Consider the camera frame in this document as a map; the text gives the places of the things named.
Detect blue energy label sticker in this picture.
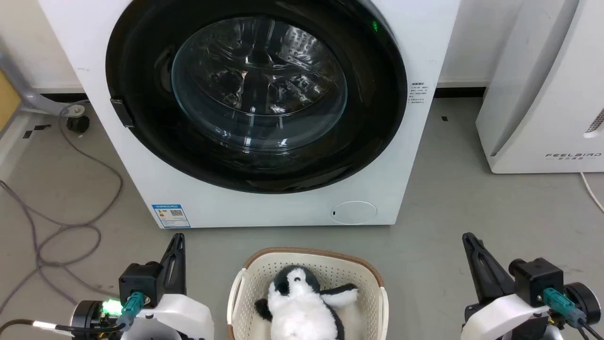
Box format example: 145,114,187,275
151,204,192,230

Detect grey floor cable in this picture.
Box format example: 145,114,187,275
0,100,125,313

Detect black caster wheel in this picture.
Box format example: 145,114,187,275
66,115,91,134

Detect white front-load washing machine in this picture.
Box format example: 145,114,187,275
38,0,461,230

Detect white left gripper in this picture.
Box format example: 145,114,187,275
122,233,214,340

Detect small printed text sticker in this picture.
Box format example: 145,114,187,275
409,82,428,105

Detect round black glass washer door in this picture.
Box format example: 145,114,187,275
105,0,408,195

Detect grey metal stand leg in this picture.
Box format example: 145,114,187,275
0,47,86,117

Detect yellow board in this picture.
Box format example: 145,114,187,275
0,70,22,133

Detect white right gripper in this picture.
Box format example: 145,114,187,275
461,232,554,340

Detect thin white cable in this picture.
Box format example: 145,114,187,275
579,172,604,213

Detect cream plastic laundry basket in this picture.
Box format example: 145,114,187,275
226,246,390,340

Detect black white penguin plush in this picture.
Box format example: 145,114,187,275
254,265,361,340

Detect black cable with teal plug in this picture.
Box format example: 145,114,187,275
0,291,145,337
542,288,604,340

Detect white Feelbird appliance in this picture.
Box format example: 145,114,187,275
475,0,604,175

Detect round white filter cover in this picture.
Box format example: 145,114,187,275
330,201,378,225

